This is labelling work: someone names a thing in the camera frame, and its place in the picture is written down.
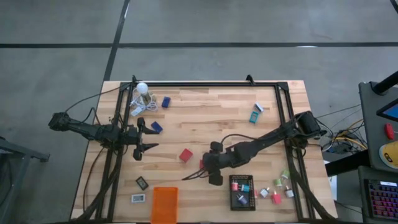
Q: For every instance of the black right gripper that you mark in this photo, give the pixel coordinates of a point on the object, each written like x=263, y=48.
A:
x=214, y=161

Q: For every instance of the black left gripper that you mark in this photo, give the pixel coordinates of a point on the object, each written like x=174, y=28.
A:
x=136, y=137

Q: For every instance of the red power adapter block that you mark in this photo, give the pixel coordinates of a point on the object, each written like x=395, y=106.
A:
x=201, y=164
x=186, y=155

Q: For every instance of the black plastic basket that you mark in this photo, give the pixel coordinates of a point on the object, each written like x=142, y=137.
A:
x=245, y=178

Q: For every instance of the orange plastic basket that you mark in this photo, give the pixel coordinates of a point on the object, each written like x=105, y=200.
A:
x=164, y=205

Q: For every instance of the grey wall charger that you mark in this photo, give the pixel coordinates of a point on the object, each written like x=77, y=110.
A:
x=264, y=192
x=289, y=192

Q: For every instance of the teal digital clock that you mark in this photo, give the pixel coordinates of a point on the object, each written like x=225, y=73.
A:
x=253, y=117

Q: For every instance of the pinkish red wall charger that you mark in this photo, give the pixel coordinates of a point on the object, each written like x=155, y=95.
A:
x=276, y=198

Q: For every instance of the light green wall charger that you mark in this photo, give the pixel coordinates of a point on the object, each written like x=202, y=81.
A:
x=285, y=174

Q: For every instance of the white digital clock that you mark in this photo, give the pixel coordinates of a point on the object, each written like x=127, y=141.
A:
x=259, y=107
x=138, y=198

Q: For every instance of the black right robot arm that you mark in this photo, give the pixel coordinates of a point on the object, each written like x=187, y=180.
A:
x=258, y=143

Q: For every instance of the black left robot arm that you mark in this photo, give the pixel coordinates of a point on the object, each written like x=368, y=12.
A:
x=90, y=130

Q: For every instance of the dark blue small box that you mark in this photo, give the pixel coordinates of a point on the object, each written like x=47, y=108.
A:
x=156, y=127

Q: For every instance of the white power adapter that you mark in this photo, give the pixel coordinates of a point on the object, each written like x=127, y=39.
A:
x=137, y=111

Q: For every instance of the flat dark blue disc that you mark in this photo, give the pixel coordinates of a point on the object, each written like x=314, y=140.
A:
x=166, y=102

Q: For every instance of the black digital clock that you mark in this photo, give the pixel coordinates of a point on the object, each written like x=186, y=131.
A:
x=142, y=183

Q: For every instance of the white light bulb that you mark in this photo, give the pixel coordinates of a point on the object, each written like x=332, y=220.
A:
x=142, y=88

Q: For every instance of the small pink charger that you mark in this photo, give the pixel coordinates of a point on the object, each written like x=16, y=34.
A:
x=256, y=193

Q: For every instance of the grey cart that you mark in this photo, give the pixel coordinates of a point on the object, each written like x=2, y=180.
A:
x=18, y=155

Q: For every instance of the white paper sheet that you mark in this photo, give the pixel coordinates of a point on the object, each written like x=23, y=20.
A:
x=332, y=186

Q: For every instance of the black bar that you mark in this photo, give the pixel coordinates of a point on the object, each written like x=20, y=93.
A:
x=348, y=163

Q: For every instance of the grey side desk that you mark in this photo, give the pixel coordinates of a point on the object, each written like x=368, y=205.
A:
x=370, y=130

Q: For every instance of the backlit keyboard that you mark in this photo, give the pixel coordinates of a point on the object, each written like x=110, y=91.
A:
x=384, y=199

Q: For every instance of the yellow round object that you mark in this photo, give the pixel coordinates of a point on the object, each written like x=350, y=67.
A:
x=390, y=154

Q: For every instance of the red mouse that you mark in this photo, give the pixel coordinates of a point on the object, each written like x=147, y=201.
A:
x=389, y=131

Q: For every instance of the tablet screen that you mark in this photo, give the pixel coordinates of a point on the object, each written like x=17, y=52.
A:
x=390, y=111

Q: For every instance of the black pole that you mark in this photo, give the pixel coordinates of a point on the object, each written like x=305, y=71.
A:
x=385, y=83

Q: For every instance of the pink wall charger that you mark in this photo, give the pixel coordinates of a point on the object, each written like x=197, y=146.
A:
x=235, y=186

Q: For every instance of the teal wall charger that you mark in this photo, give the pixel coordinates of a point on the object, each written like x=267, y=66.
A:
x=245, y=188

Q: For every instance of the purple blue wall charger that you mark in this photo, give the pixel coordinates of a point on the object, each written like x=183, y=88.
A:
x=242, y=200

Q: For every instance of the black aluminium table frame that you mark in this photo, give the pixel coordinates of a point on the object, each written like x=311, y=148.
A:
x=202, y=84

